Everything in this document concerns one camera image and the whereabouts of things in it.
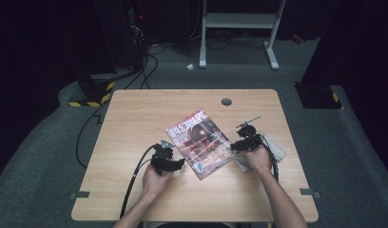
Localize black stand base yellow stripes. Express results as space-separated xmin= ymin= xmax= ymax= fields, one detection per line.
xmin=294 ymin=82 xmax=344 ymax=110
xmin=68 ymin=74 xmax=116 ymax=107

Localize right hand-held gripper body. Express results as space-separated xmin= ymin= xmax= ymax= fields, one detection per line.
xmin=235 ymin=115 xmax=265 ymax=152

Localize black floor cable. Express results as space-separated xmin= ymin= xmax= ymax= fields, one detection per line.
xmin=75 ymin=103 xmax=109 ymax=169

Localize hand-held gripper black cable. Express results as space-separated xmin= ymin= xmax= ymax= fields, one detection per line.
xmin=258 ymin=134 xmax=281 ymax=183
xmin=120 ymin=143 xmax=158 ymax=220

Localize right hand-held gripper black cable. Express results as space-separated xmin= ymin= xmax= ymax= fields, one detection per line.
xmin=258 ymin=134 xmax=281 ymax=183

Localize person's right hand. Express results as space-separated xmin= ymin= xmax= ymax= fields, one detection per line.
xmin=243 ymin=143 xmax=274 ymax=174

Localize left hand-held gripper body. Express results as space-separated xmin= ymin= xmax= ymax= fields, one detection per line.
xmin=149 ymin=140 xmax=177 ymax=176

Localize person's left hand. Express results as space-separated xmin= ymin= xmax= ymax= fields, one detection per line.
xmin=142 ymin=162 xmax=175 ymax=198

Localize dark equipment rack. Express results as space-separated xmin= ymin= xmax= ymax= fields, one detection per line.
xmin=126 ymin=0 xmax=148 ymax=70

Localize bundle of black cables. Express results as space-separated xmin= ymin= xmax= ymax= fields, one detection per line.
xmin=124 ymin=44 xmax=166 ymax=90

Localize red cover magazine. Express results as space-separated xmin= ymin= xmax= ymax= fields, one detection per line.
xmin=165 ymin=108 xmax=238 ymax=181

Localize white metal stand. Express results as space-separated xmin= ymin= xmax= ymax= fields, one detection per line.
xmin=199 ymin=0 xmax=286 ymax=71

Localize grey cleaning cloth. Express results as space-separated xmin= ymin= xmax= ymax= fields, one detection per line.
xmin=233 ymin=134 xmax=288 ymax=174

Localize left hand-held gripper black cable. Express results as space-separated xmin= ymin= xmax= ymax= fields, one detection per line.
xmin=120 ymin=143 xmax=158 ymax=220

